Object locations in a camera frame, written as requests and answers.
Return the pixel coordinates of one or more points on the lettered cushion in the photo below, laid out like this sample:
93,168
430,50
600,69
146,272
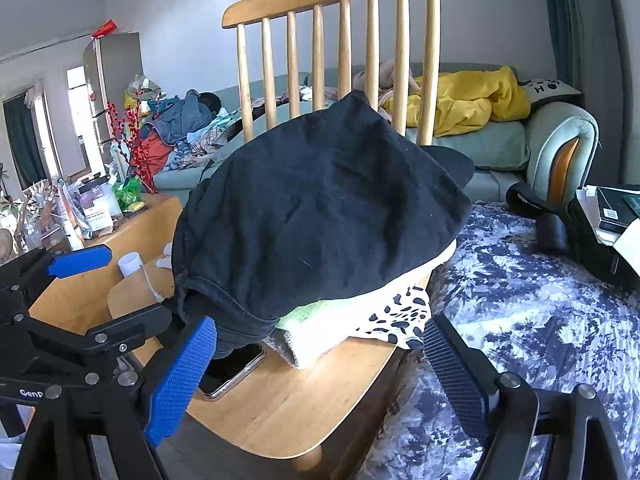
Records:
550,91

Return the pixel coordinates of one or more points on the teal curtain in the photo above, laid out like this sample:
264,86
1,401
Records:
560,20

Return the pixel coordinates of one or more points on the red berry branch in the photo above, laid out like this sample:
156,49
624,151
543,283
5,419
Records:
137,150

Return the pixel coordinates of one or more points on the red paper ornament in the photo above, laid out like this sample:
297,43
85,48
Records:
104,29

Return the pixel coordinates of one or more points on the clear storage jar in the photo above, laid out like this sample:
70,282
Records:
97,205

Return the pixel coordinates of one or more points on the black-spotted white cloth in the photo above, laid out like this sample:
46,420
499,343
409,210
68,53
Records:
395,320

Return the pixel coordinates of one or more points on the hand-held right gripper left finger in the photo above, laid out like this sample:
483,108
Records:
180,375

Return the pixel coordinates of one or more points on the pile of clothes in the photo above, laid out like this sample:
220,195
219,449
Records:
180,115

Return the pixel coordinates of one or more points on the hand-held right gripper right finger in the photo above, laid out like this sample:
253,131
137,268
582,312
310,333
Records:
455,375

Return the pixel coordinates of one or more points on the wooden table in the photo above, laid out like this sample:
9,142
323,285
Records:
125,230

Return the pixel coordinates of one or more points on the green plastic bag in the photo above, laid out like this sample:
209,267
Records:
127,190

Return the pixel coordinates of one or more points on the silver refrigerator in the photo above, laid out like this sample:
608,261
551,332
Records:
112,70

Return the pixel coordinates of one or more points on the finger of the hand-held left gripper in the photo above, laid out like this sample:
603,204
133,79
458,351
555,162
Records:
80,261
135,325

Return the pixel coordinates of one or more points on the smartphone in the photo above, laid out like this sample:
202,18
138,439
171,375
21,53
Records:
235,375

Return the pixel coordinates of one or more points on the black folded cloth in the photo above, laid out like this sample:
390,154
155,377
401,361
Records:
457,167

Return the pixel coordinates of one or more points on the black box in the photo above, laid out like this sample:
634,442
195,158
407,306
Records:
610,212

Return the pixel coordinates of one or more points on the colourful plastic bag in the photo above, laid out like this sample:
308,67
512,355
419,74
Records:
142,87

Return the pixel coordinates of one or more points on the black bag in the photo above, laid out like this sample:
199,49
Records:
552,232

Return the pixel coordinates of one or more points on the blue tie-dye bed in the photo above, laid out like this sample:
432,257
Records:
525,310

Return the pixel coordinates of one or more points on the beige plush toy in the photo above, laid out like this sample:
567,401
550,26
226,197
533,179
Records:
385,77

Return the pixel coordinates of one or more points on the wooden slat-back chair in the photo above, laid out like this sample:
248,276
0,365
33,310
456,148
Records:
300,410

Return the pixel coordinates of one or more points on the white paper sheet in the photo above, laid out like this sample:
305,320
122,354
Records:
630,255

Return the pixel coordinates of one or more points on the dark doorway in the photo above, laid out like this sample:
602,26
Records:
25,140

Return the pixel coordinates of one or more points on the white tissue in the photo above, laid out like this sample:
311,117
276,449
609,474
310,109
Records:
165,260

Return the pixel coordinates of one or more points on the yellow blanket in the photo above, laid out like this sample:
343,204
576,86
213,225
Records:
475,100

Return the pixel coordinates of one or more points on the green towel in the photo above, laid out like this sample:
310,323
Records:
310,312

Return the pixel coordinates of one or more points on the white towel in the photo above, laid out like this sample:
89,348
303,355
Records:
325,342

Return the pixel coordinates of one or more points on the dried plant arrangement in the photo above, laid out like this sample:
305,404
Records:
35,200

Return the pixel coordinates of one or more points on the black garment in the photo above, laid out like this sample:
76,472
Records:
325,200

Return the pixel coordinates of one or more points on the white cup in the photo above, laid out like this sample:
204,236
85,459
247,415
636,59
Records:
130,264

